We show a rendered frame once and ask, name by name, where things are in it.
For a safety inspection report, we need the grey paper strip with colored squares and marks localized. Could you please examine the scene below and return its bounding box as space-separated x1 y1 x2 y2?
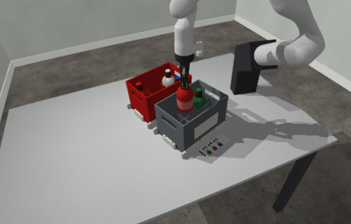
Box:
197 134 230 159

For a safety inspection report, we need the blue bottle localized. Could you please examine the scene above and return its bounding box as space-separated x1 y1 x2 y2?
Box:
174 76 181 83

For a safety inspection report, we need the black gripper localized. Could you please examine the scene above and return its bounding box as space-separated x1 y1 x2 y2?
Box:
175 53 194 89

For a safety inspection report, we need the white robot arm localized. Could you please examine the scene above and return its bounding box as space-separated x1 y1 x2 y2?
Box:
169 0 325 67

